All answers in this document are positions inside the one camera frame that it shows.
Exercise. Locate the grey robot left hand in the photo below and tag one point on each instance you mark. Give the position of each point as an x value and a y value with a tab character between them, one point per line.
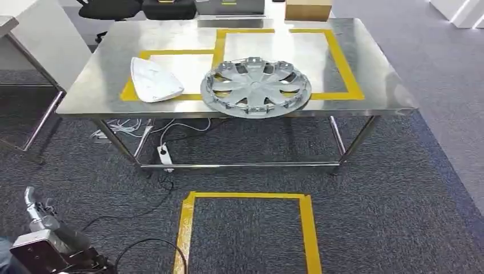
45	221

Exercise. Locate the silver wheel hubcap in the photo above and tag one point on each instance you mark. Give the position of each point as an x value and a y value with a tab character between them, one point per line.
257	89

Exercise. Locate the yellow floor tape frame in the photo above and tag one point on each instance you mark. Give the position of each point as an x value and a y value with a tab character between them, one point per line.
310	234

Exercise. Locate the steel side table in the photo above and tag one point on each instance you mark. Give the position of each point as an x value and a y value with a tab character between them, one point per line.
41	121

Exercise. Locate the black office chair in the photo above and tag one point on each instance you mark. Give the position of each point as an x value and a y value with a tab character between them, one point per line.
109	8

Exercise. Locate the brown cardboard box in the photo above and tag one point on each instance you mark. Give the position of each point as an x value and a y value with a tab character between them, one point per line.
308	10

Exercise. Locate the white triangular panel part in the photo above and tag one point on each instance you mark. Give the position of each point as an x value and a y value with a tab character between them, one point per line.
155	81

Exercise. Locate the white panel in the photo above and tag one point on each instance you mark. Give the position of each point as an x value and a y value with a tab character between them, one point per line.
459	13

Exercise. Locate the large yellow tape frame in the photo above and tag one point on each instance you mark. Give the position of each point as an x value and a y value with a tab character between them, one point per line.
344	64

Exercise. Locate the white power strip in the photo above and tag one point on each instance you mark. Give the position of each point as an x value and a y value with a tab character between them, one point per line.
165	155

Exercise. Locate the black bag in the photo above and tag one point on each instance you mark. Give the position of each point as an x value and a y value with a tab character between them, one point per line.
168	9

